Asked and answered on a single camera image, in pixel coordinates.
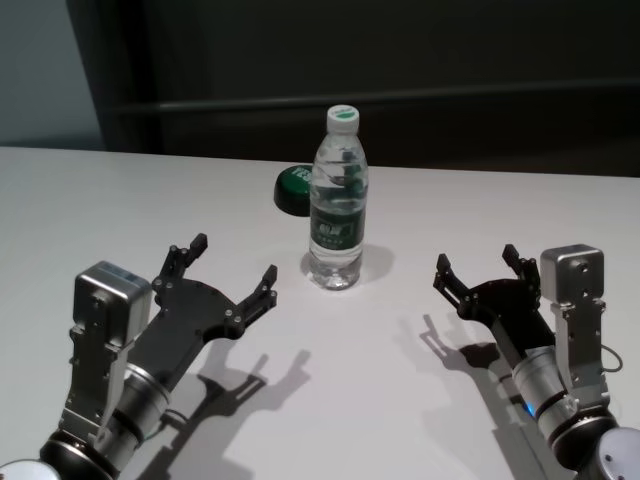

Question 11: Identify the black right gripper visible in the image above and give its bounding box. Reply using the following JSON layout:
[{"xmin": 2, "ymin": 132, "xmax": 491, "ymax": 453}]
[{"xmin": 433, "ymin": 244, "xmax": 557, "ymax": 359}]

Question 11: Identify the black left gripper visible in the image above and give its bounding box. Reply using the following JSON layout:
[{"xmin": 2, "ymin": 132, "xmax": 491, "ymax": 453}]
[{"xmin": 126, "ymin": 232, "xmax": 280, "ymax": 397}]

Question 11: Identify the clear water bottle green label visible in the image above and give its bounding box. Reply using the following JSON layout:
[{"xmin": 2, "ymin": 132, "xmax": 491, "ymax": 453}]
[{"xmin": 307, "ymin": 103, "xmax": 371, "ymax": 293}]

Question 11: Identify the green YES button black base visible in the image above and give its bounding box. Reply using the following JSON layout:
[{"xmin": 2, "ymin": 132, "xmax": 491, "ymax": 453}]
[{"xmin": 273, "ymin": 164, "xmax": 316, "ymax": 218}]

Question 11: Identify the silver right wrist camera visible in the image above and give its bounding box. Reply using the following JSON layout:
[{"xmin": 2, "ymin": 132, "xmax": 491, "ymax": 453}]
[{"xmin": 539, "ymin": 243, "xmax": 610, "ymax": 402}]

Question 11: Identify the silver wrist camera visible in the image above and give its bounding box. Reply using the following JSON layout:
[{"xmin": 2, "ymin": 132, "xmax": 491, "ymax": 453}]
[
  {"xmin": 539, "ymin": 243, "xmax": 610, "ymax": 402},
  {"xmin": 61, "ymin": 260, "xmax": 154, "ymax": 437}
]

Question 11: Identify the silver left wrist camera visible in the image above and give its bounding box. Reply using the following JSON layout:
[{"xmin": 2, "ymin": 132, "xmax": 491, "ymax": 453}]
[{"xmin": 61, "ymin": 260, "xmax": 154, "ymax": 437}]

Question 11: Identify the thin left wrist camera cable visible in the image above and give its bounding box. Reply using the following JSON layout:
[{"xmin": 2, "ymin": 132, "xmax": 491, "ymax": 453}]
[{"xmin": 158, "ymin": 405, "xmax": 192, "ymax": 427}]

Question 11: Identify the thin wrist camera cable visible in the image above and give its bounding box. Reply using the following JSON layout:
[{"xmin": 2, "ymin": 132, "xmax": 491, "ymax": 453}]
[
  {"xmin": 597, "ymin": 343, "xmax": 625, "ymax": 374},
  {"xmin": 158, "ymin": 405, "xmax": 192, "ymax": 427}
]

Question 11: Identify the thin right wrist camera cable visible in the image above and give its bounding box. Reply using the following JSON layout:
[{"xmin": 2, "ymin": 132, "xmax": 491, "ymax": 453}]
[{"xmin": 597, "ymin": 343, "xmax": 625, "ymax": 374}]

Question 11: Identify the grey horizontal wall rail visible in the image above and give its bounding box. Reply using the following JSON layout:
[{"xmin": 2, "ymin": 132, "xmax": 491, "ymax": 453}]
[{"xmin": 107, "ymin": 96, "xmax": 640, "ymax": 116}]

